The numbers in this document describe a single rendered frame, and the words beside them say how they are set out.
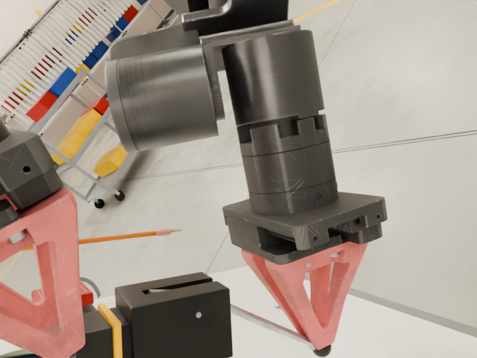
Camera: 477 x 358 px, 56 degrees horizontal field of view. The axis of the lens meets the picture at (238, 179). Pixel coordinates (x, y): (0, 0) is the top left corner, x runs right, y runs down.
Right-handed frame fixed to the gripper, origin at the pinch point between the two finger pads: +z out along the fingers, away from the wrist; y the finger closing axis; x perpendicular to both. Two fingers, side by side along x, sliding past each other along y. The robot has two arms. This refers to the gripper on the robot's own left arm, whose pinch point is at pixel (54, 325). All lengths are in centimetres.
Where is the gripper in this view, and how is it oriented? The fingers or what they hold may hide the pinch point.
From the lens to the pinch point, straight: 24.8
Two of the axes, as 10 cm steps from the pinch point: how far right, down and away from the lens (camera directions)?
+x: 7.5, -5.0, 4.4
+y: 5.6, 1.2, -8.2
